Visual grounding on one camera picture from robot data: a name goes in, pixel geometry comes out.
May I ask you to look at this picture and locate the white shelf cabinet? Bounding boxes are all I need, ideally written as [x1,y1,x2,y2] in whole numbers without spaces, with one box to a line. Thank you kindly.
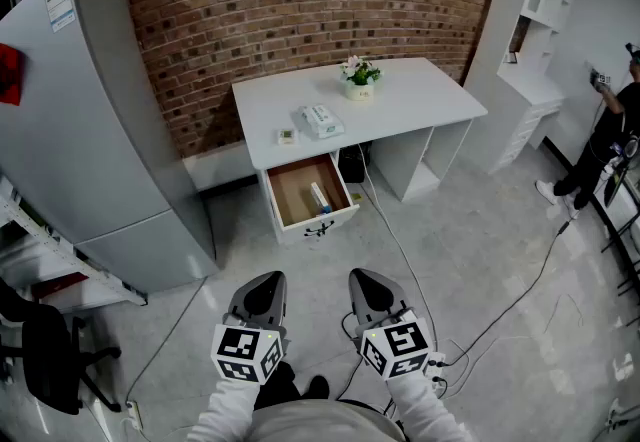
[462,0,581,176]

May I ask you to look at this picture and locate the black office chair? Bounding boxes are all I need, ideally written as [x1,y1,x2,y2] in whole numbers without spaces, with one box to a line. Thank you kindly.
[0,278,123,416]

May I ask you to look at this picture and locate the white drawer with brown inside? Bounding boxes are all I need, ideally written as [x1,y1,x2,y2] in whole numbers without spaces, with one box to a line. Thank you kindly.
[264,152,361,246]

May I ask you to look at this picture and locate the person's right forearm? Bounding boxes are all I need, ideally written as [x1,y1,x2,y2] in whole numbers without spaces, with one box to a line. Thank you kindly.
[384,368,474,442]

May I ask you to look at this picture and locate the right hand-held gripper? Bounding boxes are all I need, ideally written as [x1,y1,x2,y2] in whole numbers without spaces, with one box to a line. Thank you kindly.
[348,268,433,383]

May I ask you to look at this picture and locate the grey refrigerator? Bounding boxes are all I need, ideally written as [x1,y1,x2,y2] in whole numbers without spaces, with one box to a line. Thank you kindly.
[0,0,221,294]

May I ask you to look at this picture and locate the blue and white cardboard box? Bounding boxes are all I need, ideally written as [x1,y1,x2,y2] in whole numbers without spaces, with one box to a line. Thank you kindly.
[309,181,334,218]

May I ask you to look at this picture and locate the person's grey shirt torso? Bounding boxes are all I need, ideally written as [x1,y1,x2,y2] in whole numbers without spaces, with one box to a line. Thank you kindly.
[251,397,407,442]

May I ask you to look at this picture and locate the red square decoration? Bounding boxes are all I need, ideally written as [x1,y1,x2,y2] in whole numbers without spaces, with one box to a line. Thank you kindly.
[0,43,27,107]

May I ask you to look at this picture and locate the thick white cable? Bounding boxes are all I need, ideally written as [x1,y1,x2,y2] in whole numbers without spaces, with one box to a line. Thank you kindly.
[357,143,441,351]

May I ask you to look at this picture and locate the white wet wipes pack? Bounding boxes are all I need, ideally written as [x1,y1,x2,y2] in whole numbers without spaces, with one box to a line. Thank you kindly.
[291,103,347,140]

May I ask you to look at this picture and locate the person's left forearm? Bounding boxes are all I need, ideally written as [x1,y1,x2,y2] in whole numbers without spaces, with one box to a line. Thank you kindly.
[187,376,262,442]

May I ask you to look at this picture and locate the black box under desk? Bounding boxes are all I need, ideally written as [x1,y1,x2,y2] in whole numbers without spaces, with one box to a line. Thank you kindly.
[338,142,374,184]

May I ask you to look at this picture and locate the black metal stand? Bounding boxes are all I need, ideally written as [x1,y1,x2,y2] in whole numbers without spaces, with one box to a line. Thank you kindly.
[598,134,640,302]

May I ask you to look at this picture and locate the white desk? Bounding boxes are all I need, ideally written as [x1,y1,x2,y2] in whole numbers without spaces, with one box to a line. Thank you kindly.
[231,57,489,246]

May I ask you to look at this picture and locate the red box under shelf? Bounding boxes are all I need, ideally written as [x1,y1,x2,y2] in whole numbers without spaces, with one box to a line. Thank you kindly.
[29,273,77,302]

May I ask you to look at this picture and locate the white metal shelf rack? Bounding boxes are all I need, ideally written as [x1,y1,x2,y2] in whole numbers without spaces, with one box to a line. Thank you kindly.
[0,174,149,314]

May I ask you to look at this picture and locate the white low wall ledge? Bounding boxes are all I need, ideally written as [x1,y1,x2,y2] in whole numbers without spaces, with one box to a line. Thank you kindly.
[182,142,260,194]

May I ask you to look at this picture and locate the person's black trouser legs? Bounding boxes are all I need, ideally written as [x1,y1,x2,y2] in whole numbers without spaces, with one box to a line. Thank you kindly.
[253,361,332,412]

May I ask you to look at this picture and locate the long black cable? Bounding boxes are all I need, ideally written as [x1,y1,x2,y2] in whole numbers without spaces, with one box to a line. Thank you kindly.
[442,219,581,371]

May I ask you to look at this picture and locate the white power strip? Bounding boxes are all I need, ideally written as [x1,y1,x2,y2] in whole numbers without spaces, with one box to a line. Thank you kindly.
[425,351,450,389]
[123,399,145,431]

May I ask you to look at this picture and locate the flower plant in white pot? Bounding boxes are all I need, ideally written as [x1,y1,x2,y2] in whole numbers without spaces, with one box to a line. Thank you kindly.
[339,54,384,103]

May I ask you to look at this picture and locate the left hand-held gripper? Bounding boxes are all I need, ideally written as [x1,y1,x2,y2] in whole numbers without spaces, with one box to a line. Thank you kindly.
[210,271,291,385]

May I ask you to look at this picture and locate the blue and white label sticker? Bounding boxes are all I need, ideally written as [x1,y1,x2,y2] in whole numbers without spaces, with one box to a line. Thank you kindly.
[42,0,78,34]

